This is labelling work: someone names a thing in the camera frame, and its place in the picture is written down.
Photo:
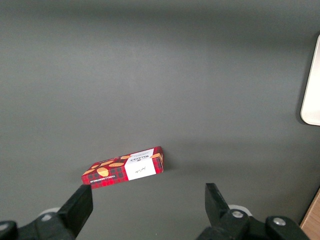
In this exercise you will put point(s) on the white plastic tray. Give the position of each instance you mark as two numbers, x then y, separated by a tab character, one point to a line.
312	100

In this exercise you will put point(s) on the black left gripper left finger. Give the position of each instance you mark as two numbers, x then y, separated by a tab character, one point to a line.
72	212

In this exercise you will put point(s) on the red tartan shortbread box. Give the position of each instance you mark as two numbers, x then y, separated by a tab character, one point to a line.
112	172

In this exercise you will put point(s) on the wooden drawer cabinet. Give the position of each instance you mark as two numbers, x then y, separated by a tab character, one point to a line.
313	225

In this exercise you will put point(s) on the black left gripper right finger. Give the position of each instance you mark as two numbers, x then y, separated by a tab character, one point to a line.
220	212

